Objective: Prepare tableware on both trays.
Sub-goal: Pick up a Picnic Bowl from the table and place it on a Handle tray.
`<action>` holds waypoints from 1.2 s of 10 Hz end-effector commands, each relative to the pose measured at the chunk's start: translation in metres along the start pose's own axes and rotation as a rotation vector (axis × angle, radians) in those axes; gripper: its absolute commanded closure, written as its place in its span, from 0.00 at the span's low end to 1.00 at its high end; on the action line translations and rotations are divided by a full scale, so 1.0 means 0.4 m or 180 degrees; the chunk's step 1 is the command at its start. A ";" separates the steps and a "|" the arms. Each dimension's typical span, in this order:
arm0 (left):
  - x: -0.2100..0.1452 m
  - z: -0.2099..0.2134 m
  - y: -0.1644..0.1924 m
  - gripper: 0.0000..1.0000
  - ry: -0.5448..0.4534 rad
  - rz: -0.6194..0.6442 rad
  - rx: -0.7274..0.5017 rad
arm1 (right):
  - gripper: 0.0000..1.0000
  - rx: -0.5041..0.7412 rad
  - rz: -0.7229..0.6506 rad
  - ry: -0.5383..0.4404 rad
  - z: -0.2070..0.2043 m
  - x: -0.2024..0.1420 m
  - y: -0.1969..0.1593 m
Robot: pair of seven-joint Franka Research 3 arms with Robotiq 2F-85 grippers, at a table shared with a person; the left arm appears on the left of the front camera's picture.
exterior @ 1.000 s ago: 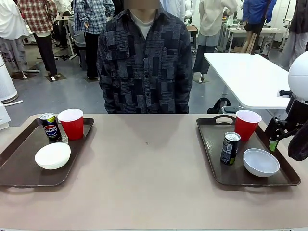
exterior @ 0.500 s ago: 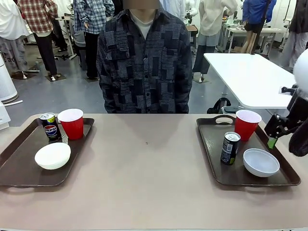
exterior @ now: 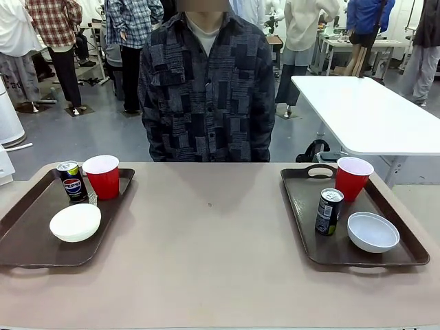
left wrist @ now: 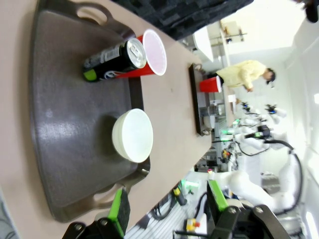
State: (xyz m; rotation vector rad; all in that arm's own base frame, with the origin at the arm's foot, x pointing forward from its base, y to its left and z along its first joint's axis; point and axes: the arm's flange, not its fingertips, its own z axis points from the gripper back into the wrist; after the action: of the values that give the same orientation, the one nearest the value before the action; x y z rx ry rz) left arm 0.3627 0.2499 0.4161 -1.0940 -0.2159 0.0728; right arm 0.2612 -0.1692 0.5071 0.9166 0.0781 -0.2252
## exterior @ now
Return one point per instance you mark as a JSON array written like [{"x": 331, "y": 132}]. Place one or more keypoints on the white cylindrical appliance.
[{"x": 10, "y": 113}]

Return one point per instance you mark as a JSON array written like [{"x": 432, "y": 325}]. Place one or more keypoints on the black can yellow-green label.
[{"x": 329, "y": 213}]

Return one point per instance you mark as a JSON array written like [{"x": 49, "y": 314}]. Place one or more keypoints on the person in cream jacket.
[{"x": 306, "y": 24}]

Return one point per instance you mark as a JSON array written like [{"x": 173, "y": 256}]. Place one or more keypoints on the person in blue plaid shirt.
[{"x": 130, "y": 20}]

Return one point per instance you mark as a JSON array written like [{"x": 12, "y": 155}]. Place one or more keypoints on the white box beside table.
[{"x": 5, "y": 165}]

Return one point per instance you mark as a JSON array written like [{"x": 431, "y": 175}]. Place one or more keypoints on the grey background work table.
[{"x": 378, "y": 44}]

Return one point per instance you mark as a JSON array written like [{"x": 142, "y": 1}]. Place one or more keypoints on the brown plastic tray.
[
  {"x": 302, "y": 220},
  {"x": 27, "y": 206}
]

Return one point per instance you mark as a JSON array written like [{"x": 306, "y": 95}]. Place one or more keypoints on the person in blue jacket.
[{"x": 368, "y": 13}]

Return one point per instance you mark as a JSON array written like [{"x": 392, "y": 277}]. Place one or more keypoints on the person in white shirt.
[{"x": 13, "y": 31}]

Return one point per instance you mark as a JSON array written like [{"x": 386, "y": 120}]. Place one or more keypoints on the black object under white table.
[{"x": 313, "y": 151}]

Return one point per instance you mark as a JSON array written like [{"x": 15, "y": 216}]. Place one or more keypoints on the person in white coat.
[{"x": 251, "y": 13}]

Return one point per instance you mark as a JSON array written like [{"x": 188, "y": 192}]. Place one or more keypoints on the black Pepsi can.
[{"x": 74, "y": 185}]

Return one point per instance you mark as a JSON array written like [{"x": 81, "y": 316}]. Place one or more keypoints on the red plastic cup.
[
  {"x": 354, "y": 182},
  {"x": 103, "y": 182}
]

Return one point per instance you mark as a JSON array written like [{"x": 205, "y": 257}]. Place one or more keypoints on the person in dark jacket grey trousers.
[{"x": 423, "y": 68}]

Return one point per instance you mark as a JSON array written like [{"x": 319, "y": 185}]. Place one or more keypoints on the white bowl with grey inside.
[{"x": 373, "y": 233}]

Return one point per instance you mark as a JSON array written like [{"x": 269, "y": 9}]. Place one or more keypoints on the person in red plaid shirt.
[{"x": 51, "y": 20}]

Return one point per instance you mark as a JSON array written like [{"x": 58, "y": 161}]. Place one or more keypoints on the plain white bowl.
[{"x": 75, "y": 223}]

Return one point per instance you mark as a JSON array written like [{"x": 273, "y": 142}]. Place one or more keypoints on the person in dark patchwork shirt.
[{"x": 206, "y": 103}]

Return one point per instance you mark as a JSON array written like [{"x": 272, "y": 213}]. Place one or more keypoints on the white folding table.
[{"x": 371, "y": 113}]

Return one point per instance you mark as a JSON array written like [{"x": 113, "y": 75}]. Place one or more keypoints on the small wooden background table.
[{"x": 276, "y": 40}]

